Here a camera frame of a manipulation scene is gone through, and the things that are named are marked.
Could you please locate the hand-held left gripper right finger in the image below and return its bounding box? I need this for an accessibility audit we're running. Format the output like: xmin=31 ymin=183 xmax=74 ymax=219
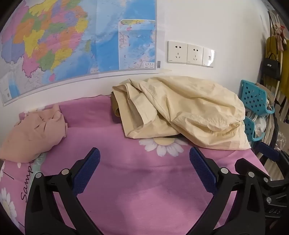
xmin=187 ymin=147 xmax=266 ymax=235

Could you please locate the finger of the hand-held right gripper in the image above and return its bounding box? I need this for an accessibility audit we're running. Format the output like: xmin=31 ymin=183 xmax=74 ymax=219
xmin=257 ymin=142 xmax=289 ymax=163
xmin=235 ymin=158 xmax=271 ymax=188

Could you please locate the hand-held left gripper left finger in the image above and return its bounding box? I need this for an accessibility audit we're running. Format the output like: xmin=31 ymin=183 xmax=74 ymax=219
xmin=25 ymin=147 xmax=102 ymax=235

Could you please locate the cream yellow large garment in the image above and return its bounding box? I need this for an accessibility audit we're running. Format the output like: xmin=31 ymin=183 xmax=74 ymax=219
xmin=112 ymin=76 xmax=251 ymax=151

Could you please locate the beige striped cloth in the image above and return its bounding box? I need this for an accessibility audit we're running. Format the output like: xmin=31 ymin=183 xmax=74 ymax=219
xmin=257 ymin=114 xmax=280 ymax=180

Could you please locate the blue perforated plastic basket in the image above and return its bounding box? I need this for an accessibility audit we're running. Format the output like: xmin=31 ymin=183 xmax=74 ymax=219
xmin=244 ymin=116 xmax=263 ymax=142
xmin=240 ymin=80 xmax=275 ymax=116

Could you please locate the pink floral blanket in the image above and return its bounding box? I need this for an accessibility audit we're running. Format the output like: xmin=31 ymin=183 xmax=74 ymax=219
xmin=0 ymin=95 xmax=271 ymax=235

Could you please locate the pink garment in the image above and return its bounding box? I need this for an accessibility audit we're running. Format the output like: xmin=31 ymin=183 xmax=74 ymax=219
xmin=0 ymin=104 xmax=68 ymax=163

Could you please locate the olive brown garment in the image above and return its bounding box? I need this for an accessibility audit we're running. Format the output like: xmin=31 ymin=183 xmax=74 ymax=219
xmin=110 ymin=91 xmax=121 ymax=117

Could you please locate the black handbag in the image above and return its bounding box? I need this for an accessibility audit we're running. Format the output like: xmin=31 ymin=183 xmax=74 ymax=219
xmin=261 ymin=53 xmax=282 ymax=81

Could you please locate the yellow hanging garment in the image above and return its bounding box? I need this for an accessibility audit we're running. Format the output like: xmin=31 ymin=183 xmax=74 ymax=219
xmin=265 ymin=35 xmax=289 ymax=98

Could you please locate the plush rabbit toy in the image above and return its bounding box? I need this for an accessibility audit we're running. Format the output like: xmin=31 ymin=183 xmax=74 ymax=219
xmin=268 ymin=11 xmax=288 ymax=52

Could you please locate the white wall socket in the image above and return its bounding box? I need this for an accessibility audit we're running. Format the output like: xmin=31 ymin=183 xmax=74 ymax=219
xmin=167 ymin=41 xmax=188 ymax=64
xmin=187 ymin=43 xmax=204 ymax=66

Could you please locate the colourful wall map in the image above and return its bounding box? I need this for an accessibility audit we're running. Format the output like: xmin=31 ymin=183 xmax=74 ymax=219
xmin=0 ymin=0 xmax=158 ymax=106

